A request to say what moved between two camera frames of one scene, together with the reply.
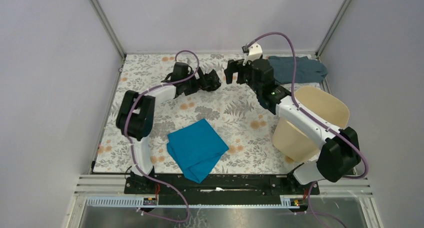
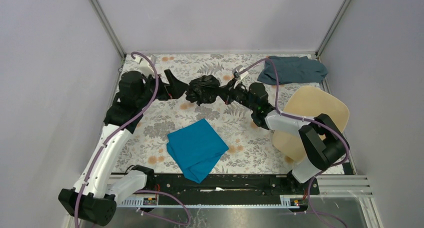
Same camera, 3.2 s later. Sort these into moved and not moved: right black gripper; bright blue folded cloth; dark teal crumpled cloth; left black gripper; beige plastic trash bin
Moved: right black gripper; left black gripper
Not moved: beige plastic trash bin; dark teal crumpled cloth; bright blue folded cloth
